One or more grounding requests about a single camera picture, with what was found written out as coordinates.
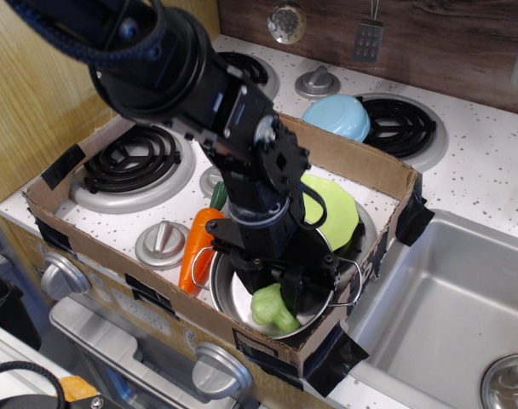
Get back right black burner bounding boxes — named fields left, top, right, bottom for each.
left=357, top=93, right=449, bottom=173

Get black burner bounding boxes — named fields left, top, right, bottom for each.
left=71, top=124, right=195, bottom=215
left=218, top=52, right=279, bottom=101
left=357, top=93, right=449, bottom=173

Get black braided cable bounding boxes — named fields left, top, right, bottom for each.
left=0, top=360, right=66, bottom=409

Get silver oven knob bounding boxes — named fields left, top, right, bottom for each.
left=41, top=251, right=92, bottom=301
left=192, top=342, right=253, bottom=400

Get hanging metal strainer ladle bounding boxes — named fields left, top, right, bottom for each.
left=267, top=1, right=307, bottom=45

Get stainless steel pan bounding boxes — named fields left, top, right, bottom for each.
left=201, top=246, right=365, bottom=340

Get silver stovetop knob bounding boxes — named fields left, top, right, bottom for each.
left=199, top=166, right=222, bottom=199
left=295, top=66, right=342, bottom=100
left=135, top=221, right=189, bottom=270

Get silver stovetop knob middle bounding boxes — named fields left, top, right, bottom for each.
left=199, top=166, right=222, bottom=199

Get light green plastic plate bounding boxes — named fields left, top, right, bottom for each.
left=302, top=174, right=360, bottom=251

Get silver oven door handle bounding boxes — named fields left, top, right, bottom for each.
left=49, top=297, right=241, bottom=408

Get silver stovetop knob back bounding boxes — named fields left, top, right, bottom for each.
left=295, top=66, right=342, bottom=100

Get silver stovetop knob front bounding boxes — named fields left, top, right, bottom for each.
left=135, top=221, right=189, bottom=270

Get grey sink basin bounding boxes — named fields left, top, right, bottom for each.
left=348, top=210, right=518, bottom=408

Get orange toy carrot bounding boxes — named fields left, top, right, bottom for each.
left=178, top=181, right=227, bottom=295

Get green toy broccoli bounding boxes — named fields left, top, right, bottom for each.
left=250, top=283, right=301, bottom=334

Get silver oven knob right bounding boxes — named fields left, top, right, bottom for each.
left=192, top=342, right=253, bottom=400

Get silver oven knob left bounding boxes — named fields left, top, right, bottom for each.
left=41, top=251, right=92, bottom=301

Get light blue plastic bowl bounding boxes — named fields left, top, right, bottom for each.
left=302, top=94, right=371, bottom=142

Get back left black burner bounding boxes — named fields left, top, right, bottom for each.
left=218, top=52, right=279, bottom=101

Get hanging grey slotted spatula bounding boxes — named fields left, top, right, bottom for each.
left=351, top=0, right=384, bottom=62

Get brown cardboard fence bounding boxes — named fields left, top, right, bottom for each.
left=24, top=116, right=424, bottom=396

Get yellow object bottom left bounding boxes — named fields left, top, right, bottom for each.
left=60, top=375, right=98, bottom=402

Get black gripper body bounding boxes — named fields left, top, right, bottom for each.
left=206, top=211, right=339, bottom=291

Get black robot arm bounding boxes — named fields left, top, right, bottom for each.
left=10, top=1, right=339, bottom=313

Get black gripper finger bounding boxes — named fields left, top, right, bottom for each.
left=233, top=255, right=278, bottom=295
left=280, top=268, right=327, bottom=316

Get front left black burner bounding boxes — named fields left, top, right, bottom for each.
left=71, top=124, right=195, bottom=215

